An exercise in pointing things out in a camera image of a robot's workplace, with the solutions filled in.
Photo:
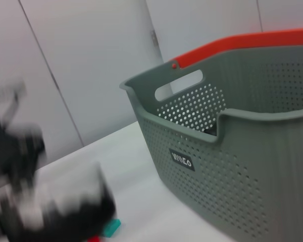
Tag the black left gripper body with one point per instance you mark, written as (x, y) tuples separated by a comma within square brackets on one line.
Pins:
[(10, 141)]

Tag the glass teacup with black base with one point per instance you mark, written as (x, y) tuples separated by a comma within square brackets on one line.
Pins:
[(86, 209)]

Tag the small red building block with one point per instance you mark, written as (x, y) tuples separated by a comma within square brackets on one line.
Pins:
[(94, 239)]

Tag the teal building block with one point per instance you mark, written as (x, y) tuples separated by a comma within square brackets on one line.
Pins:
[(112, 228)]

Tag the grey perforated storage bin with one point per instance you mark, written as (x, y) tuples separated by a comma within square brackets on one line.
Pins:
[(242, 164)]

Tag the grey metal door hinge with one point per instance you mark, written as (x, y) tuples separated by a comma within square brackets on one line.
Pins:
[(154, 37)]

